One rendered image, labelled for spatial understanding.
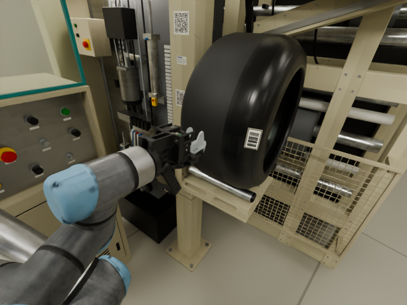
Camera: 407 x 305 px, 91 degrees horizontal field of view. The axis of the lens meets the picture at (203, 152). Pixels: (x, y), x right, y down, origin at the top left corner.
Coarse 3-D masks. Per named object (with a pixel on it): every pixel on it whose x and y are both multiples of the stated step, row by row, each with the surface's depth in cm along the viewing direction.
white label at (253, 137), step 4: (248, 128) 56; (252, 128) 56; (248, 132) 56; (252, 132) 56; (256, 132) 56; (260, 132) 56; (248, 136) 57; (252, 136) 57; (256, 136) 56; (260, 136) 56; (248, 140) 57; (252, 140) 57; (256, 140) 57; (248, 144) 58; (252, 144) 57; (256, 144) 57; (252, 148) 58; (256, 148) 58
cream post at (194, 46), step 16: (176, 0) 73; (192, 0) 70; (208, 0) 75; (192, 16) 72; (208, 16) 78; (192, 32) 75; (208, 32) 81; (176, 48) 82; (192, 48) 78; (176, 64) 85; (192, 64) 81; (176, 80) 89; (176, 112) 97; (176, 176) 118; (176, 208) 133; (192, 208) 124; (192, 224) 132; (192, 240) 142; (192, 256) 153
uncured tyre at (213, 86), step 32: (224, 64) 60; (256, 64) 56; (288, 64) 58; (192, 96) 64; (224, 96) 58; (256, 96) 54; (288, 96) 98; (224, 128) 59; (256, 128) 57; (288, 128) 96; (224, 160) 64; (256, 160) 63
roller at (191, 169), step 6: (192, 168) 97; (198, 174) 95; (204, 174) 93; (210, 180) 91; (216, 180) 90; (222, 186) 89; (228, 186) 87; (234, 192) 86; (240, 192) 84; (246, 192) 84; (252, 192) 83; (246, 198) 83; (252, 198) 82
